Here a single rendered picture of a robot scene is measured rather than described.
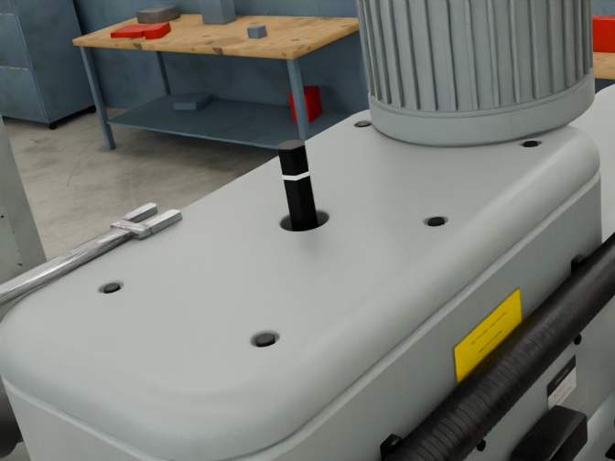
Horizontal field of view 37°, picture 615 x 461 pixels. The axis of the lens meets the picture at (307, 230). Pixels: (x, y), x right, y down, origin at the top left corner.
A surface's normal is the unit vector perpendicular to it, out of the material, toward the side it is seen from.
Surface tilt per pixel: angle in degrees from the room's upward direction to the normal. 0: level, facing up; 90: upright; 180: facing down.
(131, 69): 90
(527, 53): 90
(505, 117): 90
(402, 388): 90
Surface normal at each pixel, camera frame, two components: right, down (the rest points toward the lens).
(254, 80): -0.64, 0.42
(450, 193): -0.16, -0.89
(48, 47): 0.75, 0.17
